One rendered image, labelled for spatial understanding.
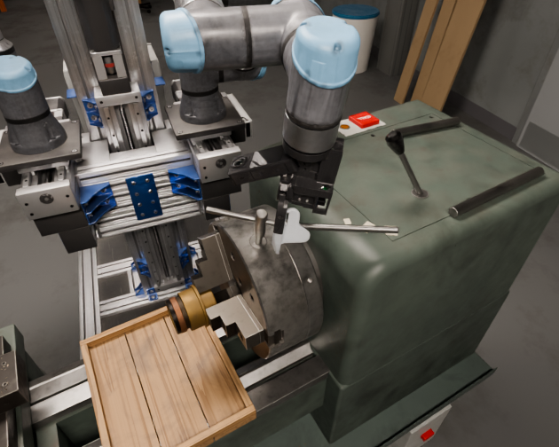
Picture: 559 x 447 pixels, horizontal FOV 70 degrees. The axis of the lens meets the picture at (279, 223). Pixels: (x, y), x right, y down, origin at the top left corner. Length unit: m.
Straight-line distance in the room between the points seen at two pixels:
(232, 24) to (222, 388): 0.75
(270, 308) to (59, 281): 2.01
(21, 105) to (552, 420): 2.28
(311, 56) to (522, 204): 0.64
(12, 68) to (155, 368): 0.84
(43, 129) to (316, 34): 0.99
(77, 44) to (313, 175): 0.99
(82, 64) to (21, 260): 1.69
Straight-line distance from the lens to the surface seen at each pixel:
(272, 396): 1.00
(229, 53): 0.55
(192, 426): 0.97
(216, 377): 1.01
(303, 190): 0.60
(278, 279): 0.76
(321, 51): 0.47
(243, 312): 0.83
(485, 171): 1.03
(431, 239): 0.80
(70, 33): 1.43
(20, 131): 1.34
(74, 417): 1.12
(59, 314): 2.48
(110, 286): 2.20
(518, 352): 2.37
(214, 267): 0.85
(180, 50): 0.55
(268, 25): 0.56
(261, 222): 0.71
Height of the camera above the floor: 1.77
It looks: 41 degrees down
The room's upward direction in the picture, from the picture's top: straight up
